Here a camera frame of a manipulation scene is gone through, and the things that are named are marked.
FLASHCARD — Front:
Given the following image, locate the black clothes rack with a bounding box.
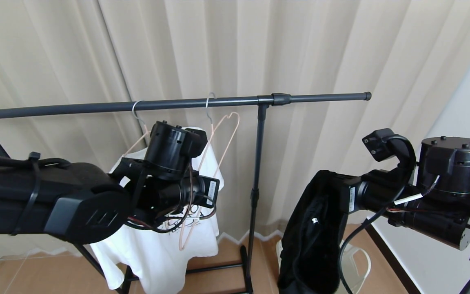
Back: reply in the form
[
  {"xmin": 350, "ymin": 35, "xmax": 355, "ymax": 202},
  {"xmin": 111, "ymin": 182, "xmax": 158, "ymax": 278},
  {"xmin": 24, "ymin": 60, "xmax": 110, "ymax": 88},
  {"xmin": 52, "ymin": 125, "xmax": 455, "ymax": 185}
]
[{"xmin": 0, "ymin": 92, "xmax": 372, "ymax": 294}]

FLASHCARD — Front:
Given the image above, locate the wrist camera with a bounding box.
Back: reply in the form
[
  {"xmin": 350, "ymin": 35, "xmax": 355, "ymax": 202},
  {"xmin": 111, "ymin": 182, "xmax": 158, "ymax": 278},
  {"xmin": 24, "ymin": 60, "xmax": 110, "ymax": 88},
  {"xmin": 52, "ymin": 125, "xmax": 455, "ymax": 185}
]
[
  {"xmin": 184, "ymin": 127, "xmax": 208, "ymax": 158},
  {"xmin": 362, "ymin": 129, "xmax": 417, "ymax": 192}
]

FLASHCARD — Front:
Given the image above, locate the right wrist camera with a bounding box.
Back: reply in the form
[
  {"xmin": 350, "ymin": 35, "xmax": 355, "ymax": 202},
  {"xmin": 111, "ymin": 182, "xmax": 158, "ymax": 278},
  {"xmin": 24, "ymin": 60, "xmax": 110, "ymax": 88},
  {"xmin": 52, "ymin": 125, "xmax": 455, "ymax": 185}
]
[{"xmin": 362, "ymin": 129, "xmax": 417, "ymax": 192}]

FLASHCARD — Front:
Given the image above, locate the black garment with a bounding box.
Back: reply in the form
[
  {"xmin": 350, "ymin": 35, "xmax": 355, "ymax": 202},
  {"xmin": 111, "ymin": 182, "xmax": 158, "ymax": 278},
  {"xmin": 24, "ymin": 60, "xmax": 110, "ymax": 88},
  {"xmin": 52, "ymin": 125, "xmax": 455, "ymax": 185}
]
[{"xmin": 278, "ymin": 169, "xmax": 348, "ymax": 294}]

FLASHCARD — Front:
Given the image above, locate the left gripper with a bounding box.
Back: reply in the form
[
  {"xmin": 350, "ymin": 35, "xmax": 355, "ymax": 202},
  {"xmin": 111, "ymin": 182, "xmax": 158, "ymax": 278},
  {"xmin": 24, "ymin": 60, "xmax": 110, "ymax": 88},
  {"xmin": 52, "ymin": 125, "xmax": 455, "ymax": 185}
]
[{"xmin": 137, "ymin": 174, "xmax": 220, "ymax": 219}]

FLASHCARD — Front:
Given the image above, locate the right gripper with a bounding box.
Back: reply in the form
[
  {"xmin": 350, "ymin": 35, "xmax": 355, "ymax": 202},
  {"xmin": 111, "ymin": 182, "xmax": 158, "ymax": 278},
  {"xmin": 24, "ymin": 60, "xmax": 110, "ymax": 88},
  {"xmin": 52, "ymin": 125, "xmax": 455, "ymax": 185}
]
[{"xmin": 339, "ymin": 169, "xmax": 470, "ymax": 250}]

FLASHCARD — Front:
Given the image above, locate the white laundry basket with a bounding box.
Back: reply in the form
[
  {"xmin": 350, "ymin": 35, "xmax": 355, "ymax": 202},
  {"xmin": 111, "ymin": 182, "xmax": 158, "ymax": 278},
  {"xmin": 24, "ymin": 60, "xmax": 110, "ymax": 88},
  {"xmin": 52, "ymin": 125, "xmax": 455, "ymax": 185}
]
[{"xmin": 276, "ymin": 239, "xmax": 372, "ymax": 294}]

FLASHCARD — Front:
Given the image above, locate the pink clothes hanger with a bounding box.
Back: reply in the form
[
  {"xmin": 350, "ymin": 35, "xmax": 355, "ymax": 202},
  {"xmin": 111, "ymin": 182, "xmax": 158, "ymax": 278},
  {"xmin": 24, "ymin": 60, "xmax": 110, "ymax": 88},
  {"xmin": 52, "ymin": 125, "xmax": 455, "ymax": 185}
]
[
  {"xmin": 178, "ymin": 93, "xmax": 240, "ymax": 251},
  {"xmin": 123, "ymin": 100, "xmax": 154, "ymax": 158}
]

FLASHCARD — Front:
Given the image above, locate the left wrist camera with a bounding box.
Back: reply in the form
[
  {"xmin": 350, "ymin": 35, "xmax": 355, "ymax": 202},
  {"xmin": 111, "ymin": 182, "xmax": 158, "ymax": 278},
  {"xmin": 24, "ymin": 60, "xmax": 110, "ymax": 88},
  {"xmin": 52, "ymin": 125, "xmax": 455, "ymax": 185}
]
[{"xmin": 184, "ymin": 127, "xmax": 208, "ymax": 158}]

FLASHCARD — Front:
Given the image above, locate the beige curtain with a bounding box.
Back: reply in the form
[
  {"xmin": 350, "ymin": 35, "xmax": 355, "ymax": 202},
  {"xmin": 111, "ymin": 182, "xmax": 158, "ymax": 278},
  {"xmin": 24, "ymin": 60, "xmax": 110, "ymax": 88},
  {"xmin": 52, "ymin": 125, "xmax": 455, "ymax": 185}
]
[{"xmin": 0, "ymin": 0, "xmax": 470, "ymax": 262}]

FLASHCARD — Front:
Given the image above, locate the white printed t-shirt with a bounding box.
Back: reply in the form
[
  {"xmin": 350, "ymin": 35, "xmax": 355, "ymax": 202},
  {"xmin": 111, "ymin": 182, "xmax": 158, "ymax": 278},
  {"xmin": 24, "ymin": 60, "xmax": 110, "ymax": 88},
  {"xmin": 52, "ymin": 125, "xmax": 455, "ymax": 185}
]
[{"xmin": 90, "ymin": 127, "xmax": 220, "ymax": 294}]

